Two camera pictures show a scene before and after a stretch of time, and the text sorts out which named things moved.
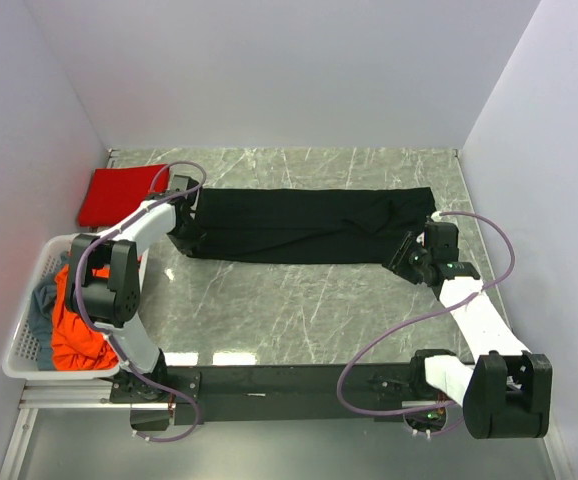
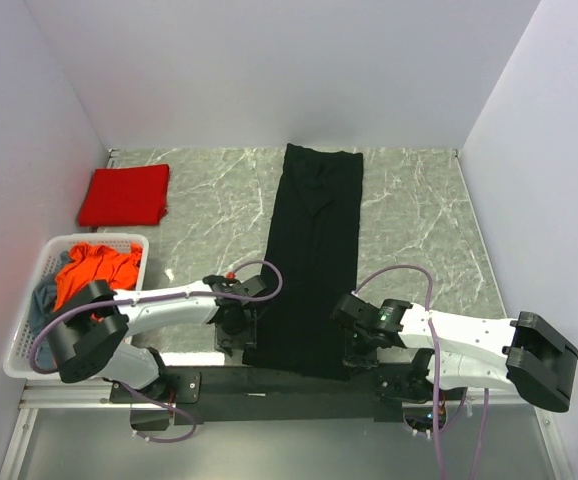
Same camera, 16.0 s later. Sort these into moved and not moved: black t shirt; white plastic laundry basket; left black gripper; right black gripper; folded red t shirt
Moved: black t shirt; right black gripper; left black gripper
Not moved: folded red t shirt; white plastic laundry basket
